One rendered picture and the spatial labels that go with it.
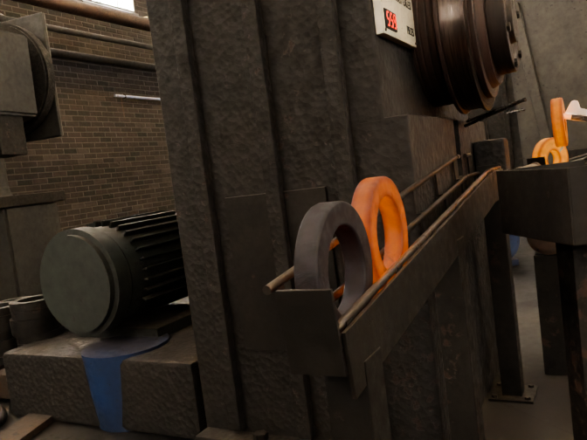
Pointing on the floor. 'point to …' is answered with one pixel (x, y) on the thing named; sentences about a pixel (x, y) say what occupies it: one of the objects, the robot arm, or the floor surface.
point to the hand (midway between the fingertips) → (559, 116)
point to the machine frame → (300, 195)
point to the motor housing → (549, 306)
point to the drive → (114, 326)
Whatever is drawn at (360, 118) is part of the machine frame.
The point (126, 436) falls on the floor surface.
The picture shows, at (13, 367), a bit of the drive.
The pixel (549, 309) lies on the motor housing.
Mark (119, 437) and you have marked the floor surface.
